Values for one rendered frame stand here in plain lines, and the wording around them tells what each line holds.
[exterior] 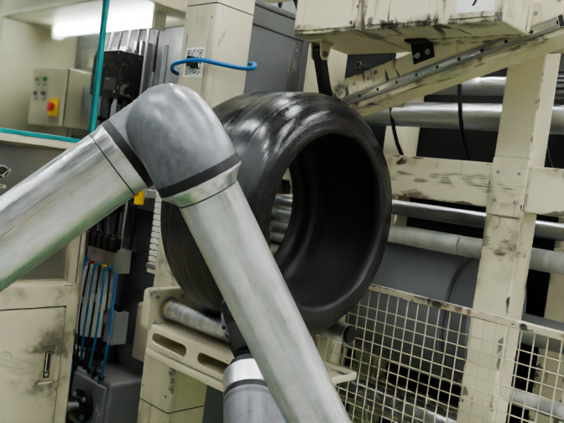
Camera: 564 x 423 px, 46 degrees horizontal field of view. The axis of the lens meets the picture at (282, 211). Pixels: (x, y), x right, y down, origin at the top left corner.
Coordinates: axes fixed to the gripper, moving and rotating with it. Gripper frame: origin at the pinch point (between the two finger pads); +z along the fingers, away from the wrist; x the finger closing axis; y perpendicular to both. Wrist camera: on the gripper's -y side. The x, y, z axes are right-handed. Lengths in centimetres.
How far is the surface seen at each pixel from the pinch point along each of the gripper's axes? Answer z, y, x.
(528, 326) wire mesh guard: 2, 33, 56
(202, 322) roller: 8.0, 17.7, -14.2
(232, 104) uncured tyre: 35.7, -18.9, 2.8
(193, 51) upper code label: 65, -20, -7
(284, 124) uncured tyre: 22.4, -19.2, 13.7
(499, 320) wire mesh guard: 6, 35, 51
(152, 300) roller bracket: 17.6, 17.1, -26.7
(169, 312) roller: 15.4, 20.2, -23.3
